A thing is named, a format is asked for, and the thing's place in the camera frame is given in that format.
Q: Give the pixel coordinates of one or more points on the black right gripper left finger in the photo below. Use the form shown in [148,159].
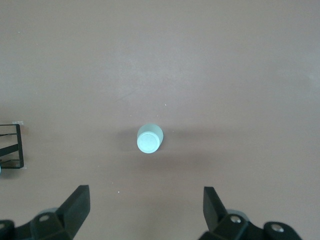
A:
[72,215]

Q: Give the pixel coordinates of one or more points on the pale green cup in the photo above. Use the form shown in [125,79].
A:
[148,142]

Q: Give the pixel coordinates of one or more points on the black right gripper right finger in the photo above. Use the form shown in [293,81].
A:
[217,220]

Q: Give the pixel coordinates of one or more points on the clear tape piece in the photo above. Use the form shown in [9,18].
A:
[18,122]

